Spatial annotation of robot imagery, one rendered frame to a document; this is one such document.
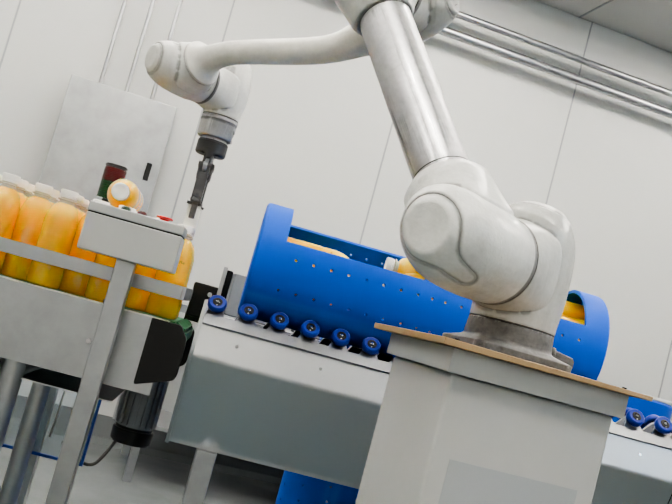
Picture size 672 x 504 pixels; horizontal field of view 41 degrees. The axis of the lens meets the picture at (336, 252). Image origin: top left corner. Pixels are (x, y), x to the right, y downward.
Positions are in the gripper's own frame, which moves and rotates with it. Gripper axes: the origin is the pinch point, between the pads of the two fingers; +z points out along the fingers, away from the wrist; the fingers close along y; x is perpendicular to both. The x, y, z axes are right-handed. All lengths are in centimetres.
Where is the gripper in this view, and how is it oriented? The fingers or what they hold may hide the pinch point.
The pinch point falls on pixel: (191, 220)
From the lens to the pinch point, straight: 220.9
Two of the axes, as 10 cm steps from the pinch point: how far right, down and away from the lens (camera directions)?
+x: -9.6, -2.7, -1.0
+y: -1.2, 0.5, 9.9
